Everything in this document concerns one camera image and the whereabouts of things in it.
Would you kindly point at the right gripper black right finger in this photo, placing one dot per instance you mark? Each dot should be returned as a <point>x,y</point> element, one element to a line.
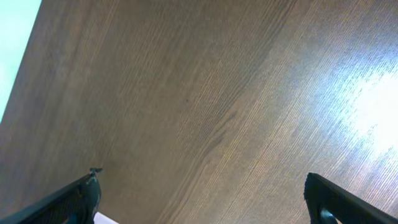
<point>329,203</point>

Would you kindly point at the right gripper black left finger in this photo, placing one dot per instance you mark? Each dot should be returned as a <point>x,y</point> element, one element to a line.
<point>76,203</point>

